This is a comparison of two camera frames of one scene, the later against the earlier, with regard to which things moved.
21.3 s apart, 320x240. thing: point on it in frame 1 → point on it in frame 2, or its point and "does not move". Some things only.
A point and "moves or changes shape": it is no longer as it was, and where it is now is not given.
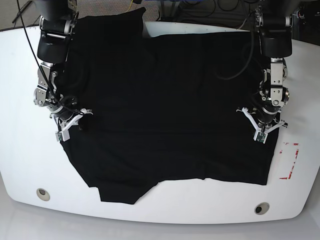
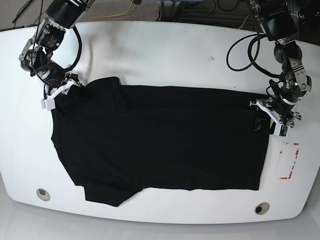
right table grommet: (262, 208) does not move
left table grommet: (43, 194) does not move
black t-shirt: (162, 108) moves or changes shape
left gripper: (68, 115) → (67, 83)
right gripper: (264, 120) → (288, 119)
